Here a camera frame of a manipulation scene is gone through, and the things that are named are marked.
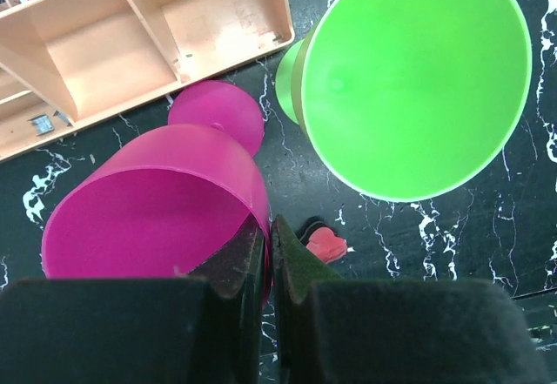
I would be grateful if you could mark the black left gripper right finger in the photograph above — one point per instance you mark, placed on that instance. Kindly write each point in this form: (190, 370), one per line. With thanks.
(335, 330)

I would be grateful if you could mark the peach plastic file organizer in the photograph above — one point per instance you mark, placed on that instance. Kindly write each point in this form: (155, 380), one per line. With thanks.
(70, 64)

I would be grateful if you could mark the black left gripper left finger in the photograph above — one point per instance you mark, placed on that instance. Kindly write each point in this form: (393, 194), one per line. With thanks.
(203, 327)

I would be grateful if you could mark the red bone-shaped toy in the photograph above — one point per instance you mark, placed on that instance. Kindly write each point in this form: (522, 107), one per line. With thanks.
(321, 240)

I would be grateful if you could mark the green wine glass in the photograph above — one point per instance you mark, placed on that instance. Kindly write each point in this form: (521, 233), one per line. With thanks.
(404, 100)

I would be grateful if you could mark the pink wine glass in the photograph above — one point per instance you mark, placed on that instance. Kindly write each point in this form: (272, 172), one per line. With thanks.
(169, 199)

